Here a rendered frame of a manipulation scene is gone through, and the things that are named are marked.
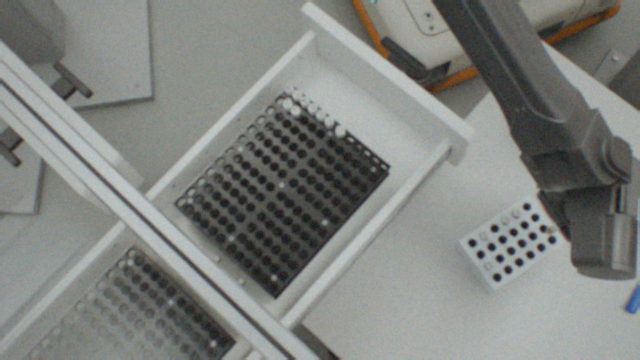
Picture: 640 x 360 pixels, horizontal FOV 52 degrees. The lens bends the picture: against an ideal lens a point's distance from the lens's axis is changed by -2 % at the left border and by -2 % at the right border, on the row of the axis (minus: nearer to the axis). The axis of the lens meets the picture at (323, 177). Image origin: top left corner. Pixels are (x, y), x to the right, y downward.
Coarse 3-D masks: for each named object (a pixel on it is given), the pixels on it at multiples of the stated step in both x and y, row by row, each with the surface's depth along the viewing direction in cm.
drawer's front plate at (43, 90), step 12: (0, 48) 89; (12, 60) 88; (24, 72) 87; (36, 84) 87; (48, 96) 86; (60, 108) 86; (72, 120) 85; (84, 132) 85; (96, 144) 84; (108, 144) 84; (108, 156) 84; (120, 156) 84; (120, 168) 85; (132, 168) 88; (132, 180) 90; (144, 180) 93
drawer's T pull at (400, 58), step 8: (384, 40) 89; (392, 40) 89; (392, 48) 88; (400, 48) 88; (392, 56) 88; (400, 56) 88; (408, 56) 88; (392, 64) 88; (400, 64) 88; (408, 64) 88; (416, 64) 87
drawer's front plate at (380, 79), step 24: (312, 24) 90; (336, 24) 88; (336, 48) 90; (360, 48) 87; (360, 72) 91; (384, 72) 86; (384, 96) 91; (408, 96) 85; (408, 120) 92; (432, 120) 86; (456, 120) 83; (432, 144) 92; (456, 144) 86
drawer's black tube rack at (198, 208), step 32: (288, 128) 87; (320, 128) 87; (256, 160) 86; (288, 160) 85; (320, 160) 85; (352, 160) 85; (224, 192) 85; (256, 192) 88; (288, 192) 84; (320, 192) 84; (352, 192) 84; (224, 224) 87; (256, 224) 83; (288, 224) 86; (320, 224) 83; (256, 256) 85; (288, 256) 85
